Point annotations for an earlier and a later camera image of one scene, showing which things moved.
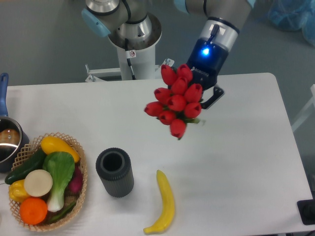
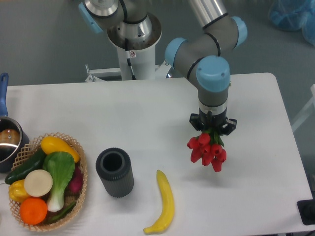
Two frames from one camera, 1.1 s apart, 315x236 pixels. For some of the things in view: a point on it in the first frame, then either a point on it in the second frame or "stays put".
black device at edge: x=306 y=209 stays put
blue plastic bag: x=290 y=15 stays put
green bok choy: x=60 y=165 stays put
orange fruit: x=33 y=210 stays put
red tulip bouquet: x=180 y=103 -> x=208 y=146
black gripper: x=205 y=61 -> x=213 y=118
